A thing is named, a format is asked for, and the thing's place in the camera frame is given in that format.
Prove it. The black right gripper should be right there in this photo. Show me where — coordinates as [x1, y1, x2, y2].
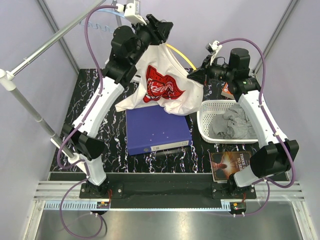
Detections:
[187, 55, 235, 86]

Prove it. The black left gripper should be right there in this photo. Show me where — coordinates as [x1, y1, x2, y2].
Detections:
[129, 14, 173, 65]

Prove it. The yellow plastic hanger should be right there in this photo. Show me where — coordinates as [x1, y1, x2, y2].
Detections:
[166, 43, 197, 70]

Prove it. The white t shirt red print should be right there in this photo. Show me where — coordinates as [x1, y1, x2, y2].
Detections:
[115, 43, 204, 116]

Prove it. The grey t shirt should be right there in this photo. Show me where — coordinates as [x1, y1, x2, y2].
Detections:
[208, 104, 257, 140]

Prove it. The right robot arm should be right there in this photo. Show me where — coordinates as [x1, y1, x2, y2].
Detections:
[187, 45, 299, 199]

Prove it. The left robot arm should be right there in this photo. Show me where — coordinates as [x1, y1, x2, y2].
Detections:
[62, 14, 174, 198]

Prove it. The white plastic basket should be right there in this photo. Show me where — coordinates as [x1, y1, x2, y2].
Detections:
[196, 99, 258, 145]

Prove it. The dark brown book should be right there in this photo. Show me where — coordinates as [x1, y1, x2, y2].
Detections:
[210, 151, 252, 183]

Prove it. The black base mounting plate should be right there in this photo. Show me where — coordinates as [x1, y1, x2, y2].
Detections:
[47, 172, 257, 210]

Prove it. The metal clothes rack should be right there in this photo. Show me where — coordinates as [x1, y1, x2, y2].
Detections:
[0, 0, 119, 163]

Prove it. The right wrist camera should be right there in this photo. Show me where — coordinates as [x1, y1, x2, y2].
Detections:
[205, 40, 223, 66]

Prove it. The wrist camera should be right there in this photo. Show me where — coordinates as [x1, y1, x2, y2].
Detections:
[205, 40, 223, 66]
[115, 0, 147, 25]

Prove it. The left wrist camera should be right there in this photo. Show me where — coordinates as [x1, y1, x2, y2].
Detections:
[115, 0, 147, 25]

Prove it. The blue ring binder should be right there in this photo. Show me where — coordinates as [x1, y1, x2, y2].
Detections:
[125, 105, 192, 156]

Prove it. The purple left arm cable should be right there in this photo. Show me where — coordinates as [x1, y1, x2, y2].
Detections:
[56, 5, 121, 237]

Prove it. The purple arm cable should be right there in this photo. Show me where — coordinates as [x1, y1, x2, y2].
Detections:
[218, 37, 297, 216]
[56, 5, 121, 237]

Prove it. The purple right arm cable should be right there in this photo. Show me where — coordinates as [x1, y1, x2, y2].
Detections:
[218, 37, 297, 216]

